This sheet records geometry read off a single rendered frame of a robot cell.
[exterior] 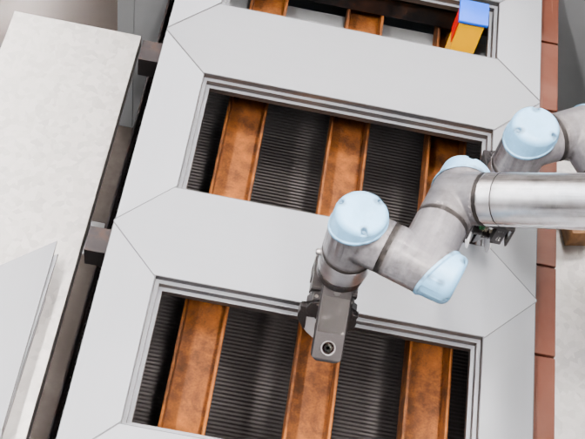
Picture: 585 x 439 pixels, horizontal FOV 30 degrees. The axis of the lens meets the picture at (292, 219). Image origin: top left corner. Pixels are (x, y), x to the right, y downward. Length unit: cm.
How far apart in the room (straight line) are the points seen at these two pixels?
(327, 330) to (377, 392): 55
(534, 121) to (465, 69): 54
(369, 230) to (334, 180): 75
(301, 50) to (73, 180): 50
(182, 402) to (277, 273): 28
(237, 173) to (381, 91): 33
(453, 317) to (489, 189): 43
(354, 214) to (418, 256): 10
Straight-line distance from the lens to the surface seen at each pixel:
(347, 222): 144
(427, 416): 198
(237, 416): 206
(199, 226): 189
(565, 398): 208
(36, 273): 192
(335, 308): 159
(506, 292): 194
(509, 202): 148
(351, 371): 213
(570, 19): 256
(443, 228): 149
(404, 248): 146
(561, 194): 145
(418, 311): 187
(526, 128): 166
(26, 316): 188
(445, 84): 216
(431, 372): 202
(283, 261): 187
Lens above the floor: 246
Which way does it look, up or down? 57 degrees down
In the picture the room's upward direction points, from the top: 14 degrees clockwise
